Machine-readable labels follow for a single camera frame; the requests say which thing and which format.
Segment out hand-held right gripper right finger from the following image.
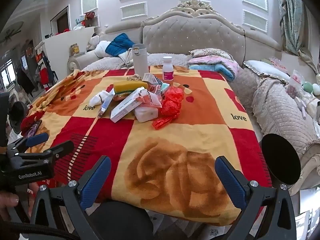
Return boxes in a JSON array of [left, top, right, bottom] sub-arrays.
[[215, 156, 305, 240]]

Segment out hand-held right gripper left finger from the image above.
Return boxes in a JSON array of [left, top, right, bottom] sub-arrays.
[[30, 156, 111, 240]]

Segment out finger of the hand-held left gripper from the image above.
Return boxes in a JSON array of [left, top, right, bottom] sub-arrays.
[[7, 133, 49, 153], [15, 140, 75, 164]]

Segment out white foam block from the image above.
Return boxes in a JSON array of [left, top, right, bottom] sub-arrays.
[[135, 104, 159, 123]]

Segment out yellow sponge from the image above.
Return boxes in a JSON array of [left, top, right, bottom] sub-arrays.
[[114, 81, 148, 98]]

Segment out person's left hand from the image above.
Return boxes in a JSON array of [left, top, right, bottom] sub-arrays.
[[0, 190, 19, 221]]

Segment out red fuzzy cloth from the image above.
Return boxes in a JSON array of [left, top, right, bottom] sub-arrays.
[[20, 116, 43, 139]]

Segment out black rounded object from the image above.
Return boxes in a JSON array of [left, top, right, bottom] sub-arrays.
[[90, 200, 154, 240]]

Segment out black round disc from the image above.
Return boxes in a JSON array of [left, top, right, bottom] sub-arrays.
[[261, 133, 301, 185]]

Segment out white rolled sock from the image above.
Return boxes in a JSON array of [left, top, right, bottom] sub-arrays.
[[90, 91, 110, 107]]

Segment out white toothpaste tube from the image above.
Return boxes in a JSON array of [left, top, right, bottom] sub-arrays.
[[97, 90, 116, 117]]

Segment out hanging dark red clothes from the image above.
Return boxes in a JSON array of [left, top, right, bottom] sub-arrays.
[[15, 50, 57, 93]]

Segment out red orange printed blanket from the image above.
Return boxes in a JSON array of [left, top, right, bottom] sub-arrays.
[[25, 65, 273, 227]]

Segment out long white carton box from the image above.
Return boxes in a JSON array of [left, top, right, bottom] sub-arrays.
[[110, 87, 148, 123]]

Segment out beige quilted bedspread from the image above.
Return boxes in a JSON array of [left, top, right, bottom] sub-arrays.
[[235, 67, 320, 155]]

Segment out red plastic bag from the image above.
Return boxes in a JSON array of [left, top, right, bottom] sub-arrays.
[[152, 86, 184, 130]]

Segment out clear packet red print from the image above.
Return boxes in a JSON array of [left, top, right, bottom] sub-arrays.
[[136, 87, 163, 108]]

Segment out white fuzzy bed cover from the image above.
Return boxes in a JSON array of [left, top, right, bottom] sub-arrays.
[[82, 54, 193, 72]]

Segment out white cabinet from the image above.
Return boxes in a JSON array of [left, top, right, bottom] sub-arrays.
[[41, 26, 100, 63]]

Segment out pink snack packet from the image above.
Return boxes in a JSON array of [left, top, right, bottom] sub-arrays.
[[148, 84, 162, 95]]

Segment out cream plush toy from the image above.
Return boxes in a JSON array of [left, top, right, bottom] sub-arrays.
[[87, 34, 100, 50]]

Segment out beige crumpled garment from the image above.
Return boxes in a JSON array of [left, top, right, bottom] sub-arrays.
[[119, 49, 137, 67]]

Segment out light blue folded blanket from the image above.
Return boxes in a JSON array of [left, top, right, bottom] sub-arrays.
[[189, 64, 235, 80]]

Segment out white box blue stripes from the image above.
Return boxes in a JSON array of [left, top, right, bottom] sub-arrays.
[[143, 73, 163, 85]]

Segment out white frilled pillow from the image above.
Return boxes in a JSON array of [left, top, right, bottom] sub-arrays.
[[244, 60, 290, 82]]

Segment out pink folded blanket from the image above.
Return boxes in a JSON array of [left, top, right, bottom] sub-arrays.
[[187, 55, 240, 80]]

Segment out clear bag red print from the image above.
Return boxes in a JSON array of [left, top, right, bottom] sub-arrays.
[[287, 72, 304, 98]]

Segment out blue quilted jacket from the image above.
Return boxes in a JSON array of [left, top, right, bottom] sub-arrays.
[[105, 33, 134, 57]]

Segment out cream thermos bottle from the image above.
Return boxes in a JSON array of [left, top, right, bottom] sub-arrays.
[[132, 44, 150, 77]]

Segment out green round plush toy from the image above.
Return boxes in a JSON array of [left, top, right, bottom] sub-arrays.
[[302, 81, 320, 95]]

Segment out white pill bottle pink label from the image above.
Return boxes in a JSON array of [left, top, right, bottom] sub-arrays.
[[162, 56, 174, 81]]

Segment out floral frilled cushion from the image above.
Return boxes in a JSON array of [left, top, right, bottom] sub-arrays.
[[189, 49, 234, 60]]

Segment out beige tufted headboard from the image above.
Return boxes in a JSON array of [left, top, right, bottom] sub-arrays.
[[142, 0, 247, 65]]

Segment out pale floral curtain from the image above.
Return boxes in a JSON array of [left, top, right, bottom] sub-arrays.
[[276, 0, 320, 73]]

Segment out black braided cable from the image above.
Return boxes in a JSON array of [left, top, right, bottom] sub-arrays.
[[0, 219, 78, 240]]

